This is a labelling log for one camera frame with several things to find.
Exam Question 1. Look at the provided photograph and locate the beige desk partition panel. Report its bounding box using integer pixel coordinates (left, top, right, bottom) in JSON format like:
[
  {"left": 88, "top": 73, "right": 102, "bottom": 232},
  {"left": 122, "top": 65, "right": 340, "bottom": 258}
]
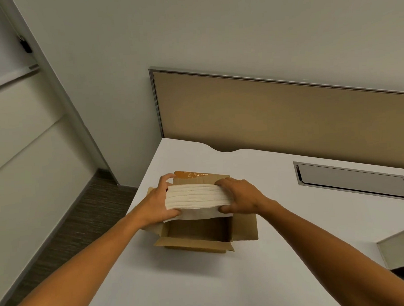
[{"left": 148, "top": 55, "right": 404, "bottom": 189}]

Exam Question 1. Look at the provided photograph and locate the closed grey cable tray lid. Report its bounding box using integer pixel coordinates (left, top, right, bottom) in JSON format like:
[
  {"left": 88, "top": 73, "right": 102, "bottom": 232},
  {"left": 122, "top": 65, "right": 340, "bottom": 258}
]
[{"left": 292, "top": 156, "right": 404, "bottom": 208}]

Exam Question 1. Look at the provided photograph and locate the cream leaf-patterned tissue box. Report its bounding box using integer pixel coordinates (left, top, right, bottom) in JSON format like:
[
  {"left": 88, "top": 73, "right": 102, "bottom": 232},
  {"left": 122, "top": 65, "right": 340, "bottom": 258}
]
[{"left": 375, "top": 230, "right": 404, "bottom": 285}]

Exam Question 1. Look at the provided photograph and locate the person's left hand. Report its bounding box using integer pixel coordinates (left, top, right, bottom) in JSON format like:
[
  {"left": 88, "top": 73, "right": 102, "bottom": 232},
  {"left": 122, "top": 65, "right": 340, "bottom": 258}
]
[{"left": 135, "top": 172, "right": 183, "bottom": 229}]

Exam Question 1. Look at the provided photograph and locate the white wall rail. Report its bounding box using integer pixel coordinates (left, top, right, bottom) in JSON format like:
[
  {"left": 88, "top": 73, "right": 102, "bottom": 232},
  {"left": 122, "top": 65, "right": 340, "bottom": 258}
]
[{"left": 0, "top": 63, "right": 42, "bottom": 93}]

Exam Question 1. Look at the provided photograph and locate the person's right hand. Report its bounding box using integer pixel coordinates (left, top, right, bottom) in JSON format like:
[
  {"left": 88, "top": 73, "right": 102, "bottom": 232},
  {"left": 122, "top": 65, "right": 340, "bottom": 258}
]
[{"left": 215, "top": 175, "right": 274, "bottom": 216}]

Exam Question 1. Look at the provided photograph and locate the person's right forearm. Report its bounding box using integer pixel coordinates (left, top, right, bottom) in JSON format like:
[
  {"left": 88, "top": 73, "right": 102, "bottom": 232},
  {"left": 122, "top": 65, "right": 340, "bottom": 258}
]
[{"left": 258, "top": 194, "right": 404, "bottom": 306}]

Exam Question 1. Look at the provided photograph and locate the black wall fixture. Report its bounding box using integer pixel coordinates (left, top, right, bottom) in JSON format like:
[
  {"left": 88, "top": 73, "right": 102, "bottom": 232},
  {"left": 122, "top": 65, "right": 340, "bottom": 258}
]
[{"left": 18, "top": 34, "right": 33, "bottom": 54}]

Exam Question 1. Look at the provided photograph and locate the stack of white tissues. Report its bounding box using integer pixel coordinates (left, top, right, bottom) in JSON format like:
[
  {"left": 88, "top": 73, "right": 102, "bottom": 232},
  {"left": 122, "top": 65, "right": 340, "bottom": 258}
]
[{"left": 164, "top": 181, "right": 235, "bottom": 223}]

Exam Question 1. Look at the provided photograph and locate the orange-brown cardboard box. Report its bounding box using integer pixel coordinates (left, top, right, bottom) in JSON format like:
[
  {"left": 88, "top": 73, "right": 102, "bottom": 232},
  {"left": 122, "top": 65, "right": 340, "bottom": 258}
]
[{"left": 137, "top": 167, "right": 260, "bottom": 258}]

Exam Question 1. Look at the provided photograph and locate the person's left forearm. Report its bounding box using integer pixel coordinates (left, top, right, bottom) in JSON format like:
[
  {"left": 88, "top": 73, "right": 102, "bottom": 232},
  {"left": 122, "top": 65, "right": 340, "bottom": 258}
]
[{"left": 0, "top": 208, "right": 152, "bottom": 306}]

